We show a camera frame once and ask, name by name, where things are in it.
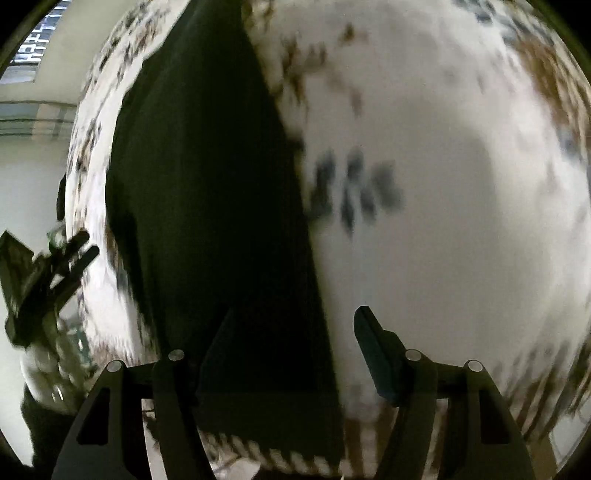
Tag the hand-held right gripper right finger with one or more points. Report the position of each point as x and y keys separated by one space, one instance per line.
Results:
x=376 y=355

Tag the window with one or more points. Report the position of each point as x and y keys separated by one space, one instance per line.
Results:
x=34 y=41

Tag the person's left forearm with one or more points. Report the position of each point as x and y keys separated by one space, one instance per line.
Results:
x=44 y=429

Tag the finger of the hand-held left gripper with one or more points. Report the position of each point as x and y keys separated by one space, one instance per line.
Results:
x=81 y=265
x=74 y=241

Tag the white printed blanket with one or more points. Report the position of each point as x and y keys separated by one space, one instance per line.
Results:
x=438 y=138

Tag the black garment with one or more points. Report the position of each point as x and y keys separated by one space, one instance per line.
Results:
x=207 y=184

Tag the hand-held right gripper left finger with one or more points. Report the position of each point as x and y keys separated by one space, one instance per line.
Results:
x=171 y=415

